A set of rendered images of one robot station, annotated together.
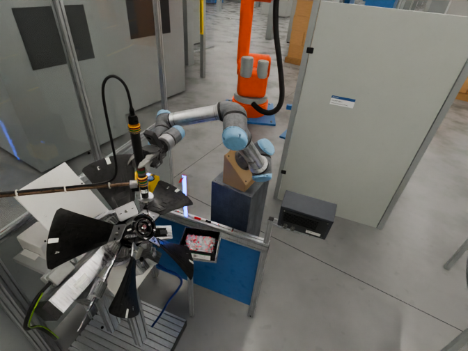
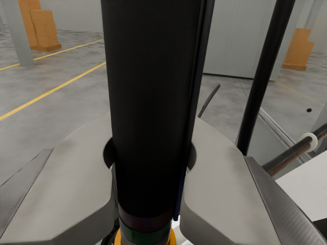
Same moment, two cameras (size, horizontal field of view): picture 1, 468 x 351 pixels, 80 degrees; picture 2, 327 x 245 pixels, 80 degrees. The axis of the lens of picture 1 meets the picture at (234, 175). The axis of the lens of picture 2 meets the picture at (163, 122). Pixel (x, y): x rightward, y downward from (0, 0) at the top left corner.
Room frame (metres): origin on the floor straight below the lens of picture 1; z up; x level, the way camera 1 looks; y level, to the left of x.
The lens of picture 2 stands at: (1.00, 0.37, 1.56)
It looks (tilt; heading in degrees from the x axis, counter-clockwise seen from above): 30 degrees down; 159
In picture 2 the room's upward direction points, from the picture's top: 4 degrees clockwise
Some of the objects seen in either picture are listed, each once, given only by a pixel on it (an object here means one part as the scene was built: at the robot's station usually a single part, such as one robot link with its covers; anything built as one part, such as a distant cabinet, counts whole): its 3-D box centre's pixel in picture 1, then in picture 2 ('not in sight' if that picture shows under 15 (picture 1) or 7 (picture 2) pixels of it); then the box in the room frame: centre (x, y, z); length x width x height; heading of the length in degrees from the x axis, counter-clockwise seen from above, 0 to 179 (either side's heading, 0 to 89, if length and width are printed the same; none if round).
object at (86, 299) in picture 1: (90, 290); not in sight; (0.62, 0.56, 1.03); 0.15 x 0.10 x 0.14; 72
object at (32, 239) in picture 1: (39, 242); not in sight; (0.93, 1.00, 0.91); 0.17 x 0.16 x 0.11; 72
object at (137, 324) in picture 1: (134, 311); not in sight; (0.83, 0.53, 0.45); 0.09 x 0.04 x 0.91; 162
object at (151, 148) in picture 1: (155, 152); not in sight; (1.03, 0.36, 1.47); 0.12 x 0.08 x 0.09; 162
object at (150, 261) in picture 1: (150, 256); not in sight; (0.90, 0.40, 0.91); 0.12 x 0.08 x 0.12; 72
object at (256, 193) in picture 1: (236, 227); not in sight; (1.54, -0.05, 0.50); 0.30 x 0.30 x 1.00; 63
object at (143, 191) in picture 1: (139, 160); not in sight; (0.93, 0.39, 1.50); 0.04 x 0.04 x 0.46
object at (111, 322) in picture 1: (98, 286); not in sight; (0.90, 0.75, 0.57); 0.09 x 0.04 x 1.15; 162
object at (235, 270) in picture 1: (200, 260); not in sight; (1.24, 0.18, 0.45); 0.82 x 0.01 x 0.66; 72
